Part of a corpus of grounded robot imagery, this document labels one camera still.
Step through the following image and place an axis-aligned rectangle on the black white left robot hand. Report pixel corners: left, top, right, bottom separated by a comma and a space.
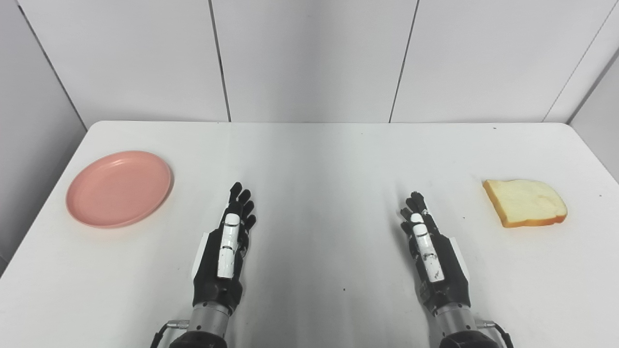
192, 182, 257, 317

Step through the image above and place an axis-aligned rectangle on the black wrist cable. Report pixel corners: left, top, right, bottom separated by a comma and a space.
476, 319, 514, 348
150, 319, 189, 348

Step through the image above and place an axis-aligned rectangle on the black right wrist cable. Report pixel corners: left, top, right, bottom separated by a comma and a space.
476, 319, 514, 348

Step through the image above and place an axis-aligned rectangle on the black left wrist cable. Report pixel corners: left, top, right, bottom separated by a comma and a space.
150, 319, 189, 348

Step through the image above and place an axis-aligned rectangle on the pink round plate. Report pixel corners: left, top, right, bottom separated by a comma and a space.
66, 150, 173, 229

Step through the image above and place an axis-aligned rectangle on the slice of white bread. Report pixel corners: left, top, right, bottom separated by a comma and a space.
482, 179, 568, 228

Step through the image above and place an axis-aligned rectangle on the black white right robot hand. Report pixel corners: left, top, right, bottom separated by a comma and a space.
399, 191, 472, 316

